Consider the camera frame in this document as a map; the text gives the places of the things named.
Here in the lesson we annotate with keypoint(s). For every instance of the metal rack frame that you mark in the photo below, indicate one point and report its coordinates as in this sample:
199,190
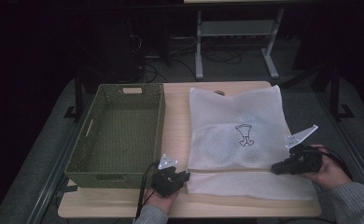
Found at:
236,28

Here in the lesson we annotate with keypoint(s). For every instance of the person's right hand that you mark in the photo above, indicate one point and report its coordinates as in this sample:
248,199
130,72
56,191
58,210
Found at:
329,171

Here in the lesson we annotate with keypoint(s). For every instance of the dark round table grommet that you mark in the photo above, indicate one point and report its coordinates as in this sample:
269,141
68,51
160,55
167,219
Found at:
219,92

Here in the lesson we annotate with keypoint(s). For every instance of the white mesh laundry bag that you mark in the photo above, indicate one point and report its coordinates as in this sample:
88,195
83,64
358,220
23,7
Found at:
233,109

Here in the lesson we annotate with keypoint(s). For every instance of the metal floor rail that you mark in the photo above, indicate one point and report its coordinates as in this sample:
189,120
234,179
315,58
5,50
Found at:
55,168
354,137

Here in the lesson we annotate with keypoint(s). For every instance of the person's left hand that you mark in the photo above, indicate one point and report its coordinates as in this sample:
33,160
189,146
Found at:
163,202

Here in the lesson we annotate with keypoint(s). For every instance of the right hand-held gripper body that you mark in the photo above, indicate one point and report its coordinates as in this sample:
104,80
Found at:
304,161

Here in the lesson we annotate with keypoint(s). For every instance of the green woven basket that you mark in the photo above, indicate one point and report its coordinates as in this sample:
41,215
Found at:
121,137

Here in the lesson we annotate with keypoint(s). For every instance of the black metal stand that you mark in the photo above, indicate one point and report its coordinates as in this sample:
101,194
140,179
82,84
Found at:
335,93
78,99

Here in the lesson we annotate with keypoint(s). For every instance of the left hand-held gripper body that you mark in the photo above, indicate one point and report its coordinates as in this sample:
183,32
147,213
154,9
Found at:
166,183

